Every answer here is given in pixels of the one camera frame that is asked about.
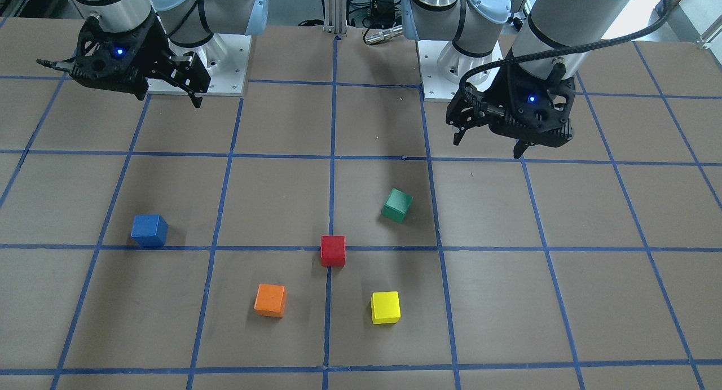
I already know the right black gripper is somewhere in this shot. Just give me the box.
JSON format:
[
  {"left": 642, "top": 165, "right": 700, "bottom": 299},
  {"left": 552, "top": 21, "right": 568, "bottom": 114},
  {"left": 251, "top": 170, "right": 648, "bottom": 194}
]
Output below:
[{"left": 134, "top": 23, "right": 211, "bottom": 109}]

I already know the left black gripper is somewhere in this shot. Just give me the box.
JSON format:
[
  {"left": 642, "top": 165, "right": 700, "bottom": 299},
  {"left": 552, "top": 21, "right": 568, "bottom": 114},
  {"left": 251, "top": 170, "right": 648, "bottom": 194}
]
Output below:
[{"left": 446, "top": 68, "right": 534, "bottom": 160}]

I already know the red wooden block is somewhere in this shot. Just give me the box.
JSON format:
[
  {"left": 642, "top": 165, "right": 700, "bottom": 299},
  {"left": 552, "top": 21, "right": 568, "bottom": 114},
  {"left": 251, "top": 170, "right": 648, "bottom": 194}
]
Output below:
[{"left": 320, "top": 235, "right": 346, "bottom": 268}]

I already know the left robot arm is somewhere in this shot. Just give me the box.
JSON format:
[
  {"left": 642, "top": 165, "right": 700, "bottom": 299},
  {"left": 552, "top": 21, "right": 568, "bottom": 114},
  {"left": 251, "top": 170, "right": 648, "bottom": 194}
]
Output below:
[{"left": 402, "top": 0, "right": 636, "bottom": 159}]

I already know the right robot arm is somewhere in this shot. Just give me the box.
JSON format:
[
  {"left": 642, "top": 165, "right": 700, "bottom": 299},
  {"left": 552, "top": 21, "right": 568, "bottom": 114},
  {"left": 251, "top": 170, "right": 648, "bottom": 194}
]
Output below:
[{"left": 38, "top": 0, "right": 268, "bottom": 108}]

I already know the green wooden block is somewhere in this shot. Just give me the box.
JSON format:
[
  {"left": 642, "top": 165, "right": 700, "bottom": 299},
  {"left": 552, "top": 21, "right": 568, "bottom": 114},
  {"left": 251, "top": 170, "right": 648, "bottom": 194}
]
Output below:
[{"left": 381, "top": 189, "right": 413, "bottom": 224}]

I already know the blue wooden block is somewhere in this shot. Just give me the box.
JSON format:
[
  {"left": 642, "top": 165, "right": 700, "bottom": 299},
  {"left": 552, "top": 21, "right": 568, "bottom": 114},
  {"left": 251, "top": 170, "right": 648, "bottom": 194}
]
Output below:
[{"left": 130, "top": 213, "right": 168, "bottom": 248}]

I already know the yellow wooden block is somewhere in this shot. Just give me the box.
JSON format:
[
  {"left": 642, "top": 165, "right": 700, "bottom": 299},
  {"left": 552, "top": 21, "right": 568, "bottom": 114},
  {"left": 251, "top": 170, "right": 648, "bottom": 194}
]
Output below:
[{"left": 369, "top": 291, "right": 400, "bottom": 324}]

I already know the orange wooden block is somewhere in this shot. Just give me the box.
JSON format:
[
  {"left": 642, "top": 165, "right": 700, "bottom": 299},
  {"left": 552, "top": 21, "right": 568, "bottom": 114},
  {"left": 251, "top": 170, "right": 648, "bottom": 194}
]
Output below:
[{"left": 254, "top": 283, "right": 287, "bottom": 318}]

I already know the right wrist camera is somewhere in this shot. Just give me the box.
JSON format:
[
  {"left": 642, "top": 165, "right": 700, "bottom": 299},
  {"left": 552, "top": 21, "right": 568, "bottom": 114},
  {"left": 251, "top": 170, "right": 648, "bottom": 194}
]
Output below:
[{"left": 36, "top": 12, "right": 161, "bottom": 95}]

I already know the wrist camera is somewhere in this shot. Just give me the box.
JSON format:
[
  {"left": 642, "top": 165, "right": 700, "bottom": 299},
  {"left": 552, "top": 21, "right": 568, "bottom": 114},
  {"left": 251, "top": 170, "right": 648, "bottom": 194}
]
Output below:
[
  {"left": 36, "top": 12, "right": 161, "bottom": 95},
  {"left": 504, "top": 62, "right": 575, "bottom": 148}
]

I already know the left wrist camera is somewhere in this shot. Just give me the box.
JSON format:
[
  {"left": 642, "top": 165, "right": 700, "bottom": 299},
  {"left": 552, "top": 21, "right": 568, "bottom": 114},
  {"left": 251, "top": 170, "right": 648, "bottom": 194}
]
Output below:
[{"left": 504, "top": 62, "right": 575, "bottom": 148}]

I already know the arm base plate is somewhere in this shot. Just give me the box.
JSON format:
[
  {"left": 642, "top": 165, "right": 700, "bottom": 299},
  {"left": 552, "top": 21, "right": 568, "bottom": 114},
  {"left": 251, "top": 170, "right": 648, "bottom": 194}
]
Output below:
[
  {"left": 167, "top": 33, "right": 254, "bottom": 97},
  {"left": 416, "top": 39, "right": 504, "bottom": 103}
]

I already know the aluminium frame post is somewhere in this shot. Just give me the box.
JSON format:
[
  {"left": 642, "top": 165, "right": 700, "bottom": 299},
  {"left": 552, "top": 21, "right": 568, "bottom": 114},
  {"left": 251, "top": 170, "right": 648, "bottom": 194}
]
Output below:
[{"left": 323, "top": 0, "right": 348, "bottom": 38}]

